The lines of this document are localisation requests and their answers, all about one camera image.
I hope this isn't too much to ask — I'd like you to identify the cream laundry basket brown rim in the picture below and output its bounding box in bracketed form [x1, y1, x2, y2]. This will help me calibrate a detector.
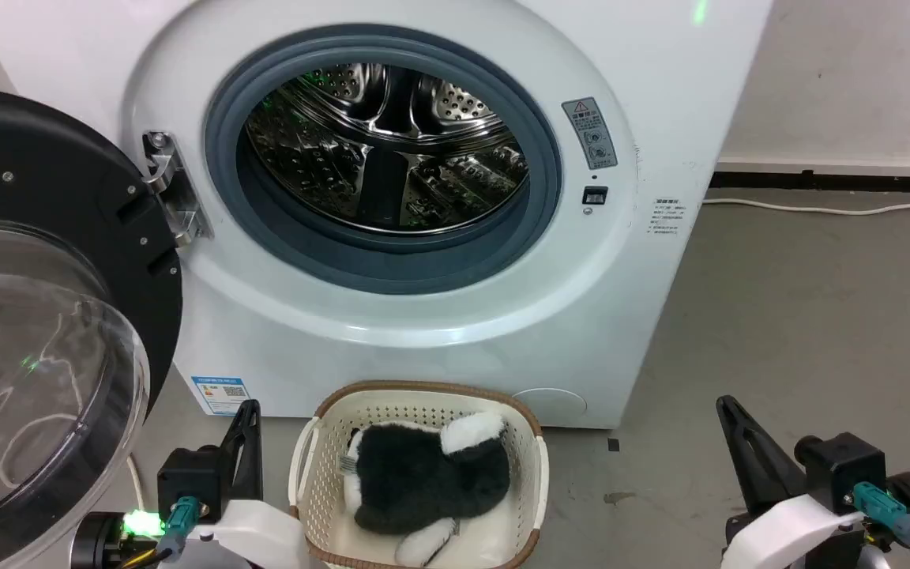
[288, 380, 550, 569]

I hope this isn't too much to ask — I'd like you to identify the teal left camera cable plug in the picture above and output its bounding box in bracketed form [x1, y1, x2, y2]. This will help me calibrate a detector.
[156, 496, 205, 563]

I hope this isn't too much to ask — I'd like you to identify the grey rubber door gasket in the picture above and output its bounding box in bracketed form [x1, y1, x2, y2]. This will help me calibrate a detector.
[204, 24, 563, 296]

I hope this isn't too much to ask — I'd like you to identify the teal camera cable plug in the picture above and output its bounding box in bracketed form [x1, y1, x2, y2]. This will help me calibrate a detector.
[156, 496, 205, 563]
[848, 481, 910, 548]

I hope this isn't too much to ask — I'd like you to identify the white text label sticker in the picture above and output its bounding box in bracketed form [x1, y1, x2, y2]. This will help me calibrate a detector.
[647, 198, 686, 238]

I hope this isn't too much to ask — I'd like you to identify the stainless steel washer drum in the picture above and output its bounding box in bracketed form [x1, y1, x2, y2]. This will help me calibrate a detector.
[245, 63, 531, 236]

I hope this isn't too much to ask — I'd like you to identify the teal right camera cable plug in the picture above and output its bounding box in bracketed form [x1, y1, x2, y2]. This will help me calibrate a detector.
[848, 481, 910, 548]

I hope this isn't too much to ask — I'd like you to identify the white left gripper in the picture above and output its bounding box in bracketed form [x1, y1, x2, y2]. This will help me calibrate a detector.
[169, 400, 312, 569]

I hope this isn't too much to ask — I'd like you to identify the black washer door clear dome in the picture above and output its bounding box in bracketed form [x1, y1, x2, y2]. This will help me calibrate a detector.
[0, 85, 184, 569]

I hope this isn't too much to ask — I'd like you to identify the blue energy label sticker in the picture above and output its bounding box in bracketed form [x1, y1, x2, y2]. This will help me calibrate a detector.
[190, 375, 251, 417]

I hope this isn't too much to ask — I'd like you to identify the metal door hinge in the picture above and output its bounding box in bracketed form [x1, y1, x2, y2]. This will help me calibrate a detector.
[141, 130, 212, 248]

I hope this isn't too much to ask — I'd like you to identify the white front-load washing machine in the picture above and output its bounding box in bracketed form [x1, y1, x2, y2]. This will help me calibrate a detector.
[0, 0, 774, 430]

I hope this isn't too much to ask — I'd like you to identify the thin white cable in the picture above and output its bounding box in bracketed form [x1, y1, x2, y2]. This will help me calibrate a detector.
[126, 453, 146, 513]

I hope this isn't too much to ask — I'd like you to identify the white power cable on floor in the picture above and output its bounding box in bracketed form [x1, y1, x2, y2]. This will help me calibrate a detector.
[701, 194, 910, 217]

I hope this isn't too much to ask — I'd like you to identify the grey warning sticker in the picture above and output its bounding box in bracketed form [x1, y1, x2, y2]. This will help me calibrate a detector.
[562, 96, 619, 171]

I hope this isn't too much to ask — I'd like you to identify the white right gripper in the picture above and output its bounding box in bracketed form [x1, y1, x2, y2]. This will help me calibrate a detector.
[716, 395, 871, 569]

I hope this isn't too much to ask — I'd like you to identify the black and white plush toy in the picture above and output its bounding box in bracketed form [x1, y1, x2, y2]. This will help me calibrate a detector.
[340, 411, 512, 567]

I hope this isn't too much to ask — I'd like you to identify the round white filter cover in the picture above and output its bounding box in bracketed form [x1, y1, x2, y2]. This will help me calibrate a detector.
[511, 386, 588, 426]

